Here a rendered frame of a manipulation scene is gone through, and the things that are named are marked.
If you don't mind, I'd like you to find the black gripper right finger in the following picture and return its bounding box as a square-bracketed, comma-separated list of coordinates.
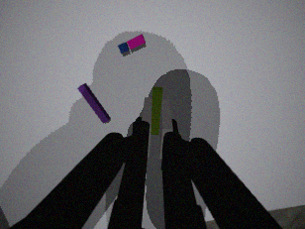
[159, 98, 282, 229]

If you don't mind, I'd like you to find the purple rod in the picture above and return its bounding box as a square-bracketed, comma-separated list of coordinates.
[77, 83, 110, 124]

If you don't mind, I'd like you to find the magenta block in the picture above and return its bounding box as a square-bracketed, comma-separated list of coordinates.
[128, 34, 146, 50]

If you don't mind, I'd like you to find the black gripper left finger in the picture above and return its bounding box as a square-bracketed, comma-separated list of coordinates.
[8, 97, 153, 229]

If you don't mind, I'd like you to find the lime green rod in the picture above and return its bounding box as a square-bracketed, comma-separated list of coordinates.
[151, 87, 163, 135]

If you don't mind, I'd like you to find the small dark blue block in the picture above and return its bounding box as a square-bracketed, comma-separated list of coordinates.
[118, 42, 129, 54]

